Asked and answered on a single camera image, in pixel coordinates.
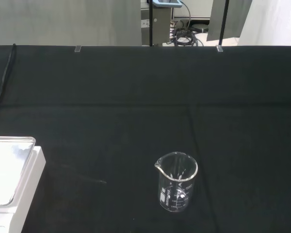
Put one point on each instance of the blue tray device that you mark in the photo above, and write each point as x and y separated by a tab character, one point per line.
166	3

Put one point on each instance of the black bench cloth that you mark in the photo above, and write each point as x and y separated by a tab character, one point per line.
145	109

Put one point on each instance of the grey hanging panel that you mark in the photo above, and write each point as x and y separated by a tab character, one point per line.
229	17

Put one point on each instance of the black round disc base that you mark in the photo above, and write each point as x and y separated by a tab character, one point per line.
198	27

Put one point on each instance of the white electronic balance steel pan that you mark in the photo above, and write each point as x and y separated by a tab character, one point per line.
12	174

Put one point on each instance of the thin black stand pole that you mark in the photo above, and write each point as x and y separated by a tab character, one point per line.
150	24
223	21

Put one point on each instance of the grey metal cabinet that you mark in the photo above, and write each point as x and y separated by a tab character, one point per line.
160	26

